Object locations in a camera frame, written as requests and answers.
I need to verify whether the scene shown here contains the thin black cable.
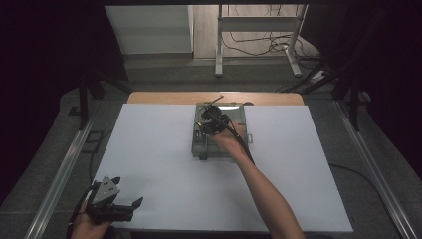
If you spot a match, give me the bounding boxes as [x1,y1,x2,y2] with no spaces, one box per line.
[88,129,114,182]

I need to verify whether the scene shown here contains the black floor plate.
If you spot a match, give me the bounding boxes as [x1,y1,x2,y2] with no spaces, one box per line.
[81,130,106,154]

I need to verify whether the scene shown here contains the white power strip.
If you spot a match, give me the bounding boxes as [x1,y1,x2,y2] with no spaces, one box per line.
[310,70,327,84]

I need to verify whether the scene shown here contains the left hand-held gripper cable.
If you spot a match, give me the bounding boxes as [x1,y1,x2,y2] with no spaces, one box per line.
[66,180,101,239]

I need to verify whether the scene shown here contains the black metal stand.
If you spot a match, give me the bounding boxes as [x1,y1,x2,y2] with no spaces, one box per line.
[68,63,133,131]
[275,56,364,132]

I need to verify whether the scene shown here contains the person's right hand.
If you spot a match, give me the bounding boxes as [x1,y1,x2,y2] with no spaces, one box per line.
[211,122,249,161]

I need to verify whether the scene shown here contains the black floor cables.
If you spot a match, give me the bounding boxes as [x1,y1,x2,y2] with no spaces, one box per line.
[221,4,320,62]

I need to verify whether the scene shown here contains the clear plastic organizer box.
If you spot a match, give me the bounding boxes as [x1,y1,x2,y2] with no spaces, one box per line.
[191,102,254,162]

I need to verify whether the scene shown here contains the wooden table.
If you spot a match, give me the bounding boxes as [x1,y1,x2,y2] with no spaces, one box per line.
[126,91,306,107]

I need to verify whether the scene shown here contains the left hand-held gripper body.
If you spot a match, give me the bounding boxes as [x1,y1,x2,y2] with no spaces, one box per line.
[87,175,134,224]

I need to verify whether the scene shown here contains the white cabinet panel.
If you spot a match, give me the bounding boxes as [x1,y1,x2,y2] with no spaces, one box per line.
[105,4,194,56]

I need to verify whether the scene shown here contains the aluminium rail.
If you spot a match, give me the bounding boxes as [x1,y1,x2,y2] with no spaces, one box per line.
[24,115,97,239]
[333,99,418,239]

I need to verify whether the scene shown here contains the hand-held gripper cable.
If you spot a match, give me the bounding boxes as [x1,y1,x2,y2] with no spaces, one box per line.
[224,114,256,166]
[66,180,101,239]

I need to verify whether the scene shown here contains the person's left hand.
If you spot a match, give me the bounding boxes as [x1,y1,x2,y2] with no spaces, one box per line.
[70,201,112,239]

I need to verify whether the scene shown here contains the white table mat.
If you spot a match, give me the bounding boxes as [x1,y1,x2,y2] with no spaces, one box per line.
[95,103,354,234]

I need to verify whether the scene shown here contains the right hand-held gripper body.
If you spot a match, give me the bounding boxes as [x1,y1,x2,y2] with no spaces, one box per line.
[200,95,231,135]

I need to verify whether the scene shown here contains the black curtain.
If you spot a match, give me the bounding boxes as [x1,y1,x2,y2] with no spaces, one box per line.
[0,0,129,205]
[300,0,422,182]

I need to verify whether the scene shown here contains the right hand-held gripper cable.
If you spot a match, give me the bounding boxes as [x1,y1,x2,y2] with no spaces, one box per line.
[224,114,256,166]

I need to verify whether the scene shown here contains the black cable on carpet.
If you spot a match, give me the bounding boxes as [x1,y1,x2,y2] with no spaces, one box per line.
[327,162,381,190]

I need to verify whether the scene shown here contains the white metal desk frame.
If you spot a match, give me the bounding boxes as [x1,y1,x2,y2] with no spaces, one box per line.
[214,3,309,79]

